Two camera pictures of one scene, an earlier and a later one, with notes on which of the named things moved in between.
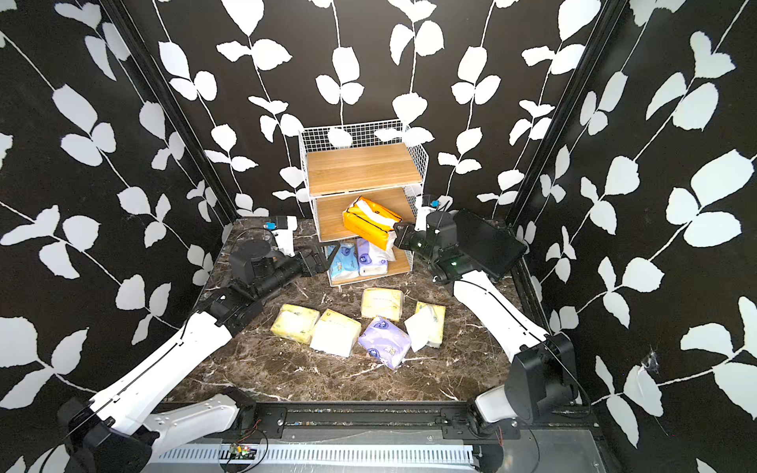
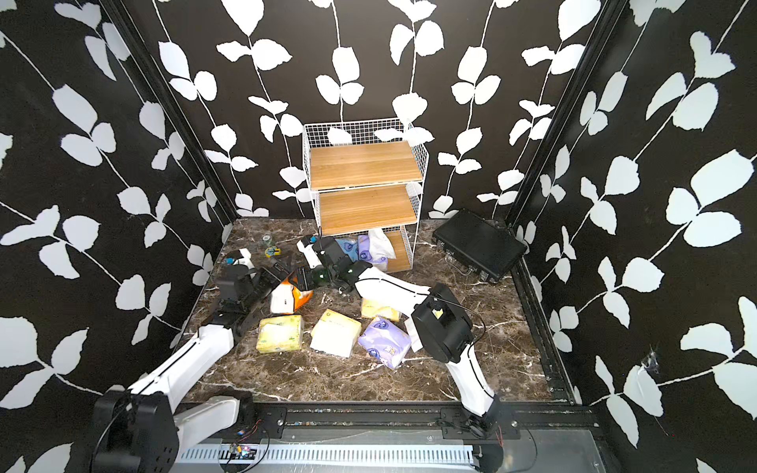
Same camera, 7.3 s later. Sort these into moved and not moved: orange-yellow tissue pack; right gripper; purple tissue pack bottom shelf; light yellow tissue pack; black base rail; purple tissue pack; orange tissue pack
Moved: light yellow tissue pack; orange tissue pack; right gripper
Not moved: purple tissue pack; black base rail; purple tissue pack bottom shelf; orange-yellow tissue pack
